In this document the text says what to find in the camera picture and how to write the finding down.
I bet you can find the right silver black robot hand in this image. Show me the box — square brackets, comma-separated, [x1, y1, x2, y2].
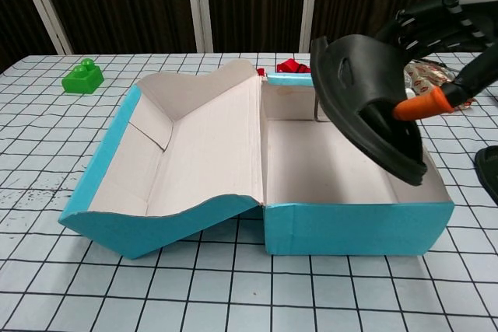
[375, 0, 498, 121]

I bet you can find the black rubber slipper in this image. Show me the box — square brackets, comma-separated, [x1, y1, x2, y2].
[474, 145, 498, 207]
[310, 34, 428, 187]

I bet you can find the blue shoebox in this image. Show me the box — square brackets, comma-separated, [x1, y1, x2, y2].
[58, 58, 455, 260]

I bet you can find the gold foil snack packet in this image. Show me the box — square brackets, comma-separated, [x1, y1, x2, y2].
[404, 58, 475, 110]

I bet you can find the green toy brick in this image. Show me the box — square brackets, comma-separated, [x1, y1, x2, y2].
[61, 58, 105, 96]

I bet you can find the white black checkered tablecloth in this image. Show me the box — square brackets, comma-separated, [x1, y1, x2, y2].
[0, 51, 498, 332]

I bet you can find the red ribbon lanyard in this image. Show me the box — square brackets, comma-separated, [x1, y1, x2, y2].
[255, 58, 313, 77]

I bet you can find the black folding screen white frame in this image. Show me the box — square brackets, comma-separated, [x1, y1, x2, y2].
[0, 0, 498, 55]

